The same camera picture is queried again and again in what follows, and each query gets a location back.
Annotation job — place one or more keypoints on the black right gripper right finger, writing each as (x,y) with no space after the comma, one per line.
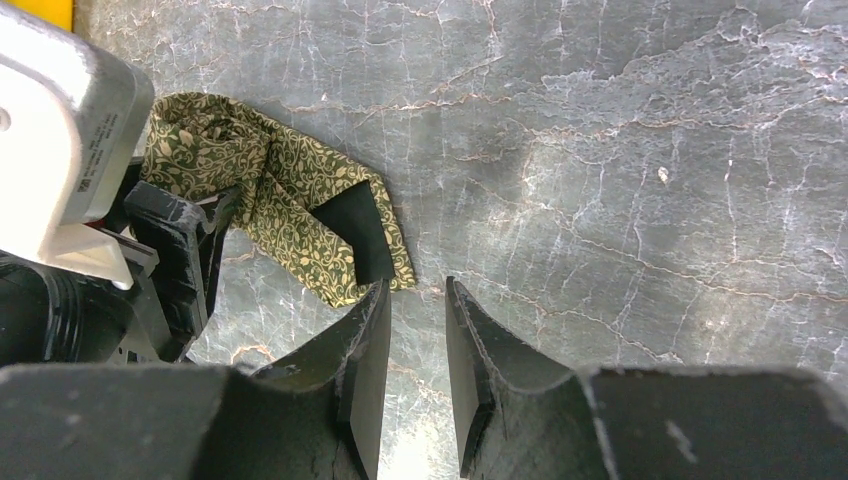
(519,414)

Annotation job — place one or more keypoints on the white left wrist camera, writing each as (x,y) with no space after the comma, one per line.
(71,117)

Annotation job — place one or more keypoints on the yellow plastic bin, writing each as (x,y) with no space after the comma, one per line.
(55,12)

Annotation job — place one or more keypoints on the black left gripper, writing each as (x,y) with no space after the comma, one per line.
(173,249)

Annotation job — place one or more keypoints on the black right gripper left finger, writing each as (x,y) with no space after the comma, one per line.
(315,413)

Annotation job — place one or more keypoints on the olive green leaf-pattern tie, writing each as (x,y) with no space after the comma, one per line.
(327,219)

